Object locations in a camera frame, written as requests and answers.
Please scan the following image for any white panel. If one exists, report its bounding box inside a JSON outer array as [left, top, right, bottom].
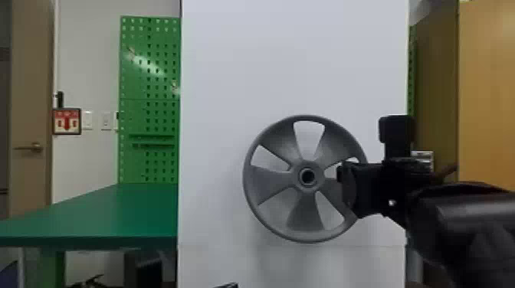
[[176, 0, 411, 288]]

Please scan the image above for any grey wheel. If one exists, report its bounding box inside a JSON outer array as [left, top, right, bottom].
[[241, 114, 369, 244]]

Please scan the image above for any red wall sign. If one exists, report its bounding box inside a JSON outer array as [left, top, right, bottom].
[[51, 107, 83, 136]]

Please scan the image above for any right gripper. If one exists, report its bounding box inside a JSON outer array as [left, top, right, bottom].
[[336, 160, 392, 220]]

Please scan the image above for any brown wooden cupboard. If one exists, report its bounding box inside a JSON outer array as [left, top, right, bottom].
[[414, 0, 515, 191]]

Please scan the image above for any beige door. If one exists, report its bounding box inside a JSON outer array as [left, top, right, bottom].
[[0, 0, 56, 219]]

